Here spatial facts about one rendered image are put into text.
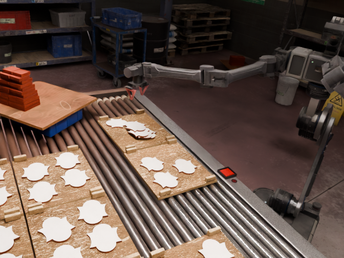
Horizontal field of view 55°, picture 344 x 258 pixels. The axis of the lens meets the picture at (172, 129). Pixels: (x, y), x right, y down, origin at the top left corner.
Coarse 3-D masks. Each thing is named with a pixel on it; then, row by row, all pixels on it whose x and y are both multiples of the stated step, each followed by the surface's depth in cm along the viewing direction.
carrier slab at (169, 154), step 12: (132, 156) 185; (144, 156) 186; (156, 156) 187; (168, 156) 188; (180, 156) 189; (144, 168) 176; (168, 168) 178; (204, 168) 181; (144, 180) 167; (180, 180) 170; (192, 180) 171; (204, 180) 172; (216, 180) 173; (156, 192) 160; (180, 192) 163
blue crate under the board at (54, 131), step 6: (72, 114) 208; (78, 114) 214; (12, 120) 204; (66, 120) 204; (72, 120) 210; (78, 120) 216; (24, 126) 202; (30, 126) 199; (54, 126) 196; (60, 126) 201; (66, 126) 206; (42, 132) 197; (48, 132) 195; (54, 132) 197
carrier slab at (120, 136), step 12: (108, 120) 218; (132, 120) 221; (144, 120) 223; (108, 132) 205; (120, 132) 206; (156, 132) 211; (120, 144) 194; (132, 144) 195; (144, 144) 196; (156, 144) 198
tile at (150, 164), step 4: (144, 160) 180; (148, 160) 181; (152, 160) 181; (156, 160) 182; (140, 164) 177; (144, 164) 177; (148, 164) 178; (152, 164) 178; (156, 164) 178; (160, 164) 179; (148, 168) 174; (152, 168) 175; (156, 168) 175; (160, 168) 175
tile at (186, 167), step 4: (176, 160) 183; (180, 160) 184; (184, 160) 184; (176, 164) 180; (180, 164) 180; (184, 164) 181; (188, 164) 181; (192, 164) 182; (176, 168) 178; (180, 168) 177; (184, 168) 177; (188, 168) 178; (192, 168) 178; (180, 172) 175; (184, 172) 175; (188, 172) 175; (192, 172) 175
